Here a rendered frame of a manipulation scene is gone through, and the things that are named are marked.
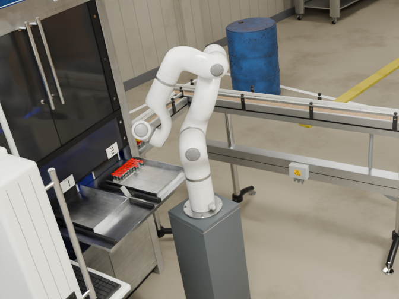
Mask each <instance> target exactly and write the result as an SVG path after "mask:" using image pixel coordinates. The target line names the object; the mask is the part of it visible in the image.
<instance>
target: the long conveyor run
mask: <svg viewBox="0 0 399 299"><path fill-rule="evenodd" d="M195 87H196V86H194V83H193V79H190V85H183V84H176V85H175V87H174V89H173V91H172V92H175V94H174V96H177V95H178V94H179V93H182V94H183V95H182V96H180V97H187V99H188V106H189V108H190V106H191V103H192V98H193V95H194V91H195ZM253 87H254V86H253V85H252V86H251V92H246V91H235V90H225V89H219V91H218V96H217V100H216V103H215V106H214V109H213V112H220V113H228V114H236V115H241V116H249V117H257V118H261V119H269V120H277V121H282V122H290V123H298V124H303V125H311V126H319V127H324V128H332V129H340V130H345V131H353V132H361V133H369V134H374V135H382V136H390V137H395V138H399V109H391V108H385V107H375V106H365V105H359V104H349V103H339V102H333V101H323V100H322V97H320V96H321V93H318V99H317V100H313V99H307V98H297V97H288V96H277V95H271V94H261V93H255V92H254V89H253Z"/></svg>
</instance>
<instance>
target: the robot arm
mask: <svg viewBox="0 0 399 299"><path fill-rule="evenodd" d="M228 68H229V63H228V60H227V55H226V52H225V50H224V49H223V48H222V47H221V46H220V45H217V44H212V45H209V46H207V47H206V48H205V50H204V52H201V51H199V50H197V49H194V48H192V47H188V46H179V47H174V48H173V49H170V50H169V51H168V52H167V54H166V56H165V57H164V59H163V62H162V63H161V66H160V68H159V70H158V73H157V75H156V77H155V79H154V81H153V84H152V86H151V88H150V90H149V92H148V94H147V97H146V100H145V103H146V105H147V106H148V107H149V108H150V109H151V110H152V111H153V112H154V113H155V114H156V115H157V116H158V117H159V119H160V121H161V129H157V128H155V127H153V126H151V125H150V124H148V123H147V122H146V121H143V120H140V121H137V122H135V123H134V124H133V126H131V128H132V134H133V136H134V137H135V138H136V139H139V140H141V141H144V142H146V143H148V144H150V145H152V146H155V147H157V148H161V147H162V146H163V145H164V144H165V142H166V140H167V138H168V136H169V134H170V131H171V128H172V120H171V117H170V113H169V111H168V109H167V107H166V103H167V101H168V99H169V97H170V95H171V93H172V91H173V89H174V87H175V85H176V83H177V81H178V79H179V77H180V75H181V73H182V72H183V71H188V72H191V73H193V74H195V75H198V78H197V83H196V87H195V91H194V95H193V98H192V103H191V106H190V108H189V111H188V114H187V115H186V118H185V120H184V122H183V124H182V127H181V129H180V133H179V155H180V160H181V163H182V165H183V169H184V173H185V179H186V185H187V189H188V196H189V200H188V201H187V202H186V203H185V204H184V207H183V210H184V213H185V214H186V215H187V216H188V217H190V218H193V219H198V220H201V219H206V218H211V217H213V216H215V215H217V214H218V213H219V212H220V211H221V209H222V207H223V203H222V200H221V199H220V198H219V197H217V196H215V195H214V192H213V184H212V179H211V171H210V164H209V161H208V155H207V147H206V140H205V135H206V130H207V125H208V121H209V119H210V117H211V115H212V112H213V109H214V106H215V103H216V100H217V96H218V92H219V87H220V81H221V77H223V76H225V75H226V73H227V71H228Z"/></svg>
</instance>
